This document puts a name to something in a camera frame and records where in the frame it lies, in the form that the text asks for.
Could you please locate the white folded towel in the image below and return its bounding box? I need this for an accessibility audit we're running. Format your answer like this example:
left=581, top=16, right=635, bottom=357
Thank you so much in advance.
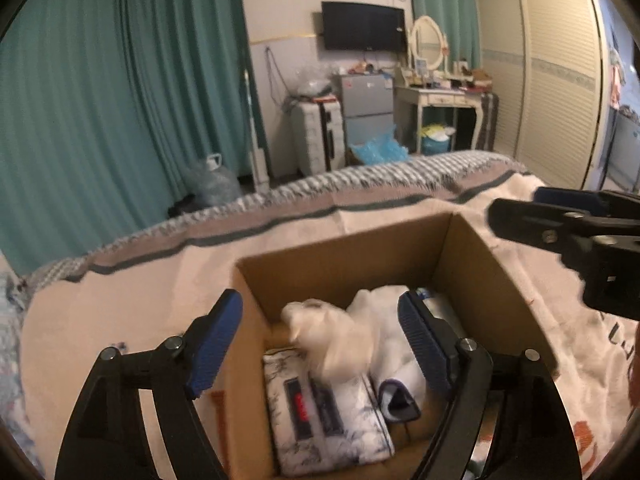
left=346, top=285, right=428, bottom=411

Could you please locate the blue waste bin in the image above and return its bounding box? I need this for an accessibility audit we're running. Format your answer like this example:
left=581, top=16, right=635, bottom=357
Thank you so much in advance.
left=420, top=124, right=457, bottom=156

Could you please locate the wide teal curtain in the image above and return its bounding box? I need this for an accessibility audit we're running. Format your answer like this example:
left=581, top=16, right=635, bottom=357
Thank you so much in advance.
left=0, top=0, right=256, bottom=276

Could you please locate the white dressing table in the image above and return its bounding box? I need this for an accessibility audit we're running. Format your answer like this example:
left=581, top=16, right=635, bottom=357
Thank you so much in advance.
left=394, top=67, right=493, bottom=153

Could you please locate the white ribbed suitcase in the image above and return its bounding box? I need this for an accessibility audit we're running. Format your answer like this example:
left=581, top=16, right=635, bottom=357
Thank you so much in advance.
left=292, top=100, right=346, bottom=173

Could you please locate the clear large water bottle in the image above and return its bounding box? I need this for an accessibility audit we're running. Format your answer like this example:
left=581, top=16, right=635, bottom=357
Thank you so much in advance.
left=184, top=154, right=243, bottom=206

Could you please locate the grey houndstooth bed cover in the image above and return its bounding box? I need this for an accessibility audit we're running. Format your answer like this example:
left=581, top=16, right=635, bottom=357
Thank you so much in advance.
left=20, top=150, right=528, bottom=291

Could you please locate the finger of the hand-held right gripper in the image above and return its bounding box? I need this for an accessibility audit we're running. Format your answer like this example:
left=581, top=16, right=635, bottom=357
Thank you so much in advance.
left=533, top=187, right=640, bottom=222
left=488, top=198, right=601, bottom=262

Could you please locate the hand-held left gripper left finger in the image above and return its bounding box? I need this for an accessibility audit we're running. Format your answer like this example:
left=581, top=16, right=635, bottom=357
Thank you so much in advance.
left=54, top=288, right=244, bottom=480

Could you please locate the blue plastic bag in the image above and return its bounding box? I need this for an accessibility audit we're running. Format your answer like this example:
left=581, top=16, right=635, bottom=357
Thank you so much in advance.
left=348, top=129, right=412, bottom=166

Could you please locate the white cloth with navy trim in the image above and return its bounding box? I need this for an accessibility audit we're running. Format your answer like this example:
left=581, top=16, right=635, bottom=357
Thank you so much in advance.
left=376, top=379, right=422, bottom=423

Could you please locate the brown cardboard box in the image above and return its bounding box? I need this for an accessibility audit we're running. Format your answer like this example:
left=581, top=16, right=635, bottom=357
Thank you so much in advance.
left=210, top=212, right=560, bottom=480

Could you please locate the white floral zip pouch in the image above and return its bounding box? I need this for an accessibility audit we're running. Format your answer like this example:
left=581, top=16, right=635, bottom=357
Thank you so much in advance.
left=263, top=347, right=396, bottom=478

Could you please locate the beige printed blanket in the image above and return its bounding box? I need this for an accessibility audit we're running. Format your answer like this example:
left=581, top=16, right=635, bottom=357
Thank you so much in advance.
left=19, top=170, right=638, bottom=480

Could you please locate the black wall television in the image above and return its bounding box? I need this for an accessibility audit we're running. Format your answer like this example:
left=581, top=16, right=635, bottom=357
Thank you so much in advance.
left=321, top=1, right=407, bottom=54

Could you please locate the clear plastic bag pile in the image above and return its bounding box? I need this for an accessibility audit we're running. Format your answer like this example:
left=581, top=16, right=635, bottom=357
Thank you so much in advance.
left=282, top=64, right=341, bottom=111

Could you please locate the cream louvred wardrobe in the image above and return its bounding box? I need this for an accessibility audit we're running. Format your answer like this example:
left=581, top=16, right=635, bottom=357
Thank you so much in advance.
left=472, top=0, right=617, bottom=191

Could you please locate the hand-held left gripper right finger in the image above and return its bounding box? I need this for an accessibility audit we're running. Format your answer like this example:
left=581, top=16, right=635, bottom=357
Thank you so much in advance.
left=397, top=291, right=584, bottom=480

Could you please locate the grey small refrigerator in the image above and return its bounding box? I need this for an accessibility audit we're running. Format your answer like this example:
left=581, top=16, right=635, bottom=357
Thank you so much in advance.
left=331, top=73, right=396, bottom=168

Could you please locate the white fluffy plush toy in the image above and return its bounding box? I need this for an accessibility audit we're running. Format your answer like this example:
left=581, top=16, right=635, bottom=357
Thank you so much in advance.
left=280, top=298, right=383, bottom=386

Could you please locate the narrow teal curtain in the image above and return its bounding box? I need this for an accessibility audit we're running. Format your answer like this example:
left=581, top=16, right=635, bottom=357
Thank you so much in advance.
left=406, top=0, right=482, bottom=72

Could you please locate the white oval vanity mirror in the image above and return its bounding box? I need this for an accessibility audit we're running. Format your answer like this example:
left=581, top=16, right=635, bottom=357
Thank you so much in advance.
left=408, top=15, right=447, bottom=72

